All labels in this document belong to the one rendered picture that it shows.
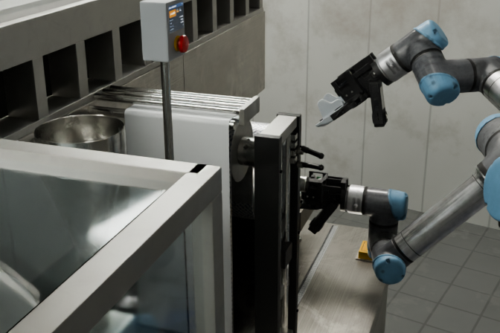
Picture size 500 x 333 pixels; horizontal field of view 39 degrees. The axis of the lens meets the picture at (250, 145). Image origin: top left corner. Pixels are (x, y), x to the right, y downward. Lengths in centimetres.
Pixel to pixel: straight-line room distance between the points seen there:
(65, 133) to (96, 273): 65
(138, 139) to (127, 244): 93
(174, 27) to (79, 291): 71
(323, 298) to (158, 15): 94
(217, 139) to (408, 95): 288
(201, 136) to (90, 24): 35
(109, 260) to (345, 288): 134
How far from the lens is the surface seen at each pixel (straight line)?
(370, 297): 187
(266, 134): 136
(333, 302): 184
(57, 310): 55
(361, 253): 203
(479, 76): 163
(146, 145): 155
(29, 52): 142
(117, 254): 61
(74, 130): 122
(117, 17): 169
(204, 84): 218
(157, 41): 120
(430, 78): 157
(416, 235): 175
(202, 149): 149
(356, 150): 450
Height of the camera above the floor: 189
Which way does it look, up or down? 20 degrees down
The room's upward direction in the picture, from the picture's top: straight up
